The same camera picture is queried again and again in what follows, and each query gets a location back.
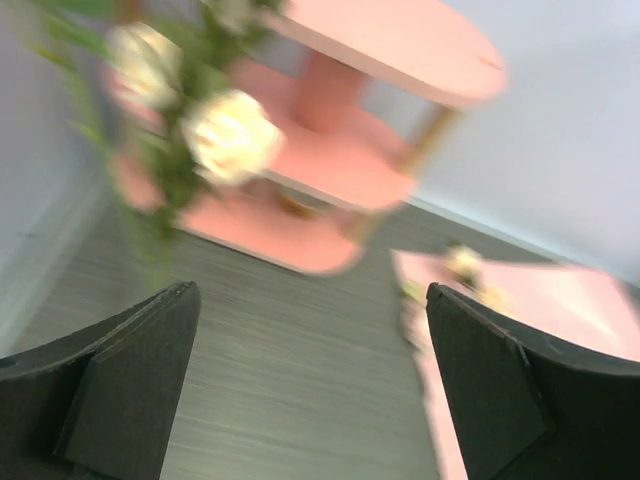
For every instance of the pink three-tier shelf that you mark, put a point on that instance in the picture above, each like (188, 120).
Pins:
(361, 91)

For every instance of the pink flower bouquet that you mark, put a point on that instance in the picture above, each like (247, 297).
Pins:
(463, 266)

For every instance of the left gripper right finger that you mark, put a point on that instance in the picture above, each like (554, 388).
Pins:
(526, 404)

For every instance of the orange patterned bowl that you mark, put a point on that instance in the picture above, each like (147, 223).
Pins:
(300, 204)

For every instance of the purple pink wrapping paper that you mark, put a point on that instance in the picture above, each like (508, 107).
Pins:
(579, 305)

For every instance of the cream rose flower stem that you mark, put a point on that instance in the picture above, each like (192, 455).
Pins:
(191, 133)

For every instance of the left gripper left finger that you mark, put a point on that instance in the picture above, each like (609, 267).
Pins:
(100, 402)

